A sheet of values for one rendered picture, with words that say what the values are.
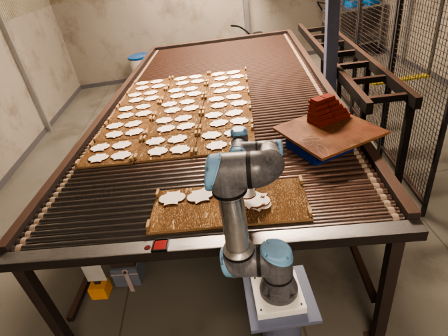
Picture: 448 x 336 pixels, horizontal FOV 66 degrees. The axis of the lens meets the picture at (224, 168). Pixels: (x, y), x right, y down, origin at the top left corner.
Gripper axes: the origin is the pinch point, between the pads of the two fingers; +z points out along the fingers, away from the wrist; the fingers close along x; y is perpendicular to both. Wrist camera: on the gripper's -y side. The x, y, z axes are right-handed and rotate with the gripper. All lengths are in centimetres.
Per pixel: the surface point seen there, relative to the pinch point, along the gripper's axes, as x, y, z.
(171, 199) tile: -20.0, -36.7, 10.2
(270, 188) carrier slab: 21.4, -1.3, 11.2
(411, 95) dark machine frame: 158, 15, 3
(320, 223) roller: 16.1, 33.9, 13.3
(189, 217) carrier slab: -22.1, -18.3, 11.3
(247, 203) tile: 0.2, 2.3, 6.1
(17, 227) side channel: -88, -85, 10
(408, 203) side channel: 50, 60, 10
